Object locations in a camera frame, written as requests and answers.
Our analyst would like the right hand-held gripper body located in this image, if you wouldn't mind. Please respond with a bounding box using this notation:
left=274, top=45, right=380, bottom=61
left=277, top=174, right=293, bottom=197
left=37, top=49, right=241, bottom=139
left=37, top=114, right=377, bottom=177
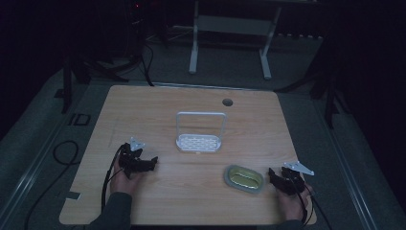
left=278, top=160, right=315, bottom=196

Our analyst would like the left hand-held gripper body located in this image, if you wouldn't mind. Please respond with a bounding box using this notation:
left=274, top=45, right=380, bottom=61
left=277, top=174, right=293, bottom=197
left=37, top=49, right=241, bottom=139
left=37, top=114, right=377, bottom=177
left=118, top=136, right=147, bottom=175

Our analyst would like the grey oval dish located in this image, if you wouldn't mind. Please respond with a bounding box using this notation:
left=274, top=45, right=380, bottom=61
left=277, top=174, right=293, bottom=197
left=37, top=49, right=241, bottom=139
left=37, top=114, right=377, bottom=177
left=223, top=164, right=265, bottom=195

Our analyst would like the white rack with handle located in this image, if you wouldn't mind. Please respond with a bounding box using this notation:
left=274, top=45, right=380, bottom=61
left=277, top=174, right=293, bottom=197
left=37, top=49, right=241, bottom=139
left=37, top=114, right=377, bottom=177
left=175, top=111, right=228, bottom=154

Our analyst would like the person's left hand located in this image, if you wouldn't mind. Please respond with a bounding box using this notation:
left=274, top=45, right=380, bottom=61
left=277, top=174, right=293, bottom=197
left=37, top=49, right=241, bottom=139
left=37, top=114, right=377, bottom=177
left=109, top=158, right=144, bottom=196

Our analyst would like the person's right hand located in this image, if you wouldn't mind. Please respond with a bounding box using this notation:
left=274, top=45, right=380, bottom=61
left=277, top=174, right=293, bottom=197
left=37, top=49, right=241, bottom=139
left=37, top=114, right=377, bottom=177
left=277, top=186, right=314, bottom=222

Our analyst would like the black stand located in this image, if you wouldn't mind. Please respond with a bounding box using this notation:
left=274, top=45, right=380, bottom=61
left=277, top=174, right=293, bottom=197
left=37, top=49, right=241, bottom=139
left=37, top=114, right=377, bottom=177
left=275, top=28, right=350, bottom=130
left=60, top=51, right=130, bottom=115

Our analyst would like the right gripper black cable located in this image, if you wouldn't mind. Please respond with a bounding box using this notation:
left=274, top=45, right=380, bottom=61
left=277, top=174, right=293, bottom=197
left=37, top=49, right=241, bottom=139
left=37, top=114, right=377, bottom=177
left=286, top=175, right=334, bottom=230

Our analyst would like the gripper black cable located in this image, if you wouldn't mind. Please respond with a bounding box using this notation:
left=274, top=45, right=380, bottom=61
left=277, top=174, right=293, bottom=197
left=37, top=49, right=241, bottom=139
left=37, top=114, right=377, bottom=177
left=101, top=144, right=126, bottom=216
left=286, top=175, right=334, bottom=230

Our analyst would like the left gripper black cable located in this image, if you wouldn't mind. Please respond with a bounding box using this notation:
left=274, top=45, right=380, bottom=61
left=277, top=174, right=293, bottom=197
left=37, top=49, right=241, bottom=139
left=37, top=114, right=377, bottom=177
left=101, top=144, right=126, bottom=216

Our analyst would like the black floor cable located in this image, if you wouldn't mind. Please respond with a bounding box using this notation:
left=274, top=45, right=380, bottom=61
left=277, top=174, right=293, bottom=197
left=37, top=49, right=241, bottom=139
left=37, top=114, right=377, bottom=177
left=24, top=140, right=81, bottom=230

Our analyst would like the black hanging cable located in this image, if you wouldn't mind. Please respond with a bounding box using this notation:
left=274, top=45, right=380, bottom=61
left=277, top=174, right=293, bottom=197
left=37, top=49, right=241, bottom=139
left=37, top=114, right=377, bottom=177
left=139, top=37, right=156, bottom=88

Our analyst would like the white desk frame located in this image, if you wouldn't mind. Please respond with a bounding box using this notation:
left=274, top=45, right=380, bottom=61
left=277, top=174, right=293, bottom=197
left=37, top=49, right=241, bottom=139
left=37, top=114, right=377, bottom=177
left=188, top=0, right=283, bottom=81

